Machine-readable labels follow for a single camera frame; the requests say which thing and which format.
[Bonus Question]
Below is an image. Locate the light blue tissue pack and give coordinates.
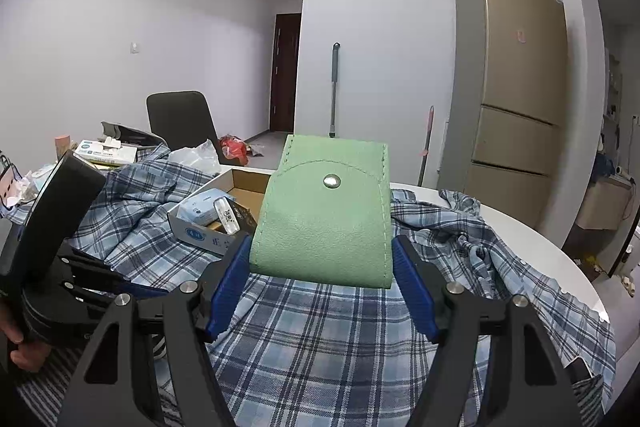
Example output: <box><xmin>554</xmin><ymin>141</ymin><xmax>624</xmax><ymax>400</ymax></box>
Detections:
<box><xmin>177</xmin><ymin>188</ymin><xmax>234</xmax><ymax>227</ymax></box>

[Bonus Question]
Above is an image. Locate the cardboard box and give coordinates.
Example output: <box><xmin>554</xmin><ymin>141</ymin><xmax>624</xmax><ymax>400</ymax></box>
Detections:
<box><xmin>167</xmin><ymin>168</ymin><xmax>271</xmax><ymax>256</ymax></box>

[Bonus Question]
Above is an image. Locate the black Face box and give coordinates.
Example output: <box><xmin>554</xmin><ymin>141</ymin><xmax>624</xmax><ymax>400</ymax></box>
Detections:
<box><xmin>228</xmin><ymin>199</ymin><xmax>257</xmax><ymax>234</ymax></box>

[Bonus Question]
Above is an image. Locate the green leather pouch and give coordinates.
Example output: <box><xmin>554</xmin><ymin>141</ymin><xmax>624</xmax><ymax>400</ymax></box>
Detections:
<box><xmin>250</xmin><ymin>134</ymin><xmax>393</xmax><ymax>289</ymax></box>

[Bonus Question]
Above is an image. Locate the person left hand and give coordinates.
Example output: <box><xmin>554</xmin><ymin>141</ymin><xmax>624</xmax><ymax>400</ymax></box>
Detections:
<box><xmin>0</xmin><ymin>305</ymin><xmax>52</xmax><ymax>373</ymax></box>

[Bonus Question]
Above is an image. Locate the blue plaid shirt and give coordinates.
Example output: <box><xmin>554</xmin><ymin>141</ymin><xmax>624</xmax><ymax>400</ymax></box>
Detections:
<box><xmin>72</xmin><ymin>147</ymin><xmax>616</xmax><ymax>426</ymax></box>

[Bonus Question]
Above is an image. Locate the white tissue pack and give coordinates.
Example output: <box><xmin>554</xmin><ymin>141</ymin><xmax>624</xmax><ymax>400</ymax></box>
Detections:
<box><xmin>75</xmin><ymin>139</ymin><xmax>137</xmax><ymax>167</ymax></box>

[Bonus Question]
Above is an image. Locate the pink cup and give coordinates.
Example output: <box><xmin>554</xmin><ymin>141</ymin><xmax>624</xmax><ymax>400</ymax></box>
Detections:
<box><xmin>54</xmin><ymin>134</ymin><xmax>72</xmax><ymax>159</ymax></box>

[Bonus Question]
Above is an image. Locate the grey bag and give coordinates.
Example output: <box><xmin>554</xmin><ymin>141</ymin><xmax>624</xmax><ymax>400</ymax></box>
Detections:
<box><xmin>101</xmin><ymin>121</ymin><xmax>166</xmax><ymax>147</ymax></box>

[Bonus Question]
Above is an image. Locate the clear plastic bag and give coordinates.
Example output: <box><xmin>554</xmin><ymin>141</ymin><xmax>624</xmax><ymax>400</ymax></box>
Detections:
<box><xmin>168</xmin><ymin>140</ymin><xmax>221</xmax><ymax>178</ymax></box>

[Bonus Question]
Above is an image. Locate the black chair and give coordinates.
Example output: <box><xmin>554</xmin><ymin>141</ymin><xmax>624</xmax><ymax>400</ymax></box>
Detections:
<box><xmin>145</xmin><ymin>91</ymin><xmax>224</xmax><ymax>164</ymax></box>

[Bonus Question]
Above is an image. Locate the red plastic bag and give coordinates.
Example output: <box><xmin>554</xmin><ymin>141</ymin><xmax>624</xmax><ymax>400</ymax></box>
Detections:
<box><xmin>219</xmin><ymin>134</ymin><xmax>248</xmax><ymax>167</ymax></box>

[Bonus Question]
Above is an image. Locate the gold refrigerator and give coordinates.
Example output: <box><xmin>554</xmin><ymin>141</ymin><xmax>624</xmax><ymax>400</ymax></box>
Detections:
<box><xmin>438</xmin><ymin>0</ymin><xmax>568</xmax><ymax>228</ymax></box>

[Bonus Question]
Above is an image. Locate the dark brown door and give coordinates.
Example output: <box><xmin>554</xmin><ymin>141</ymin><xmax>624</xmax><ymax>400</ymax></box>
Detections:
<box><xmin>270</xmin><ymin>13</ymin><xmax>302</xmax><ymax>132</ymax></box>

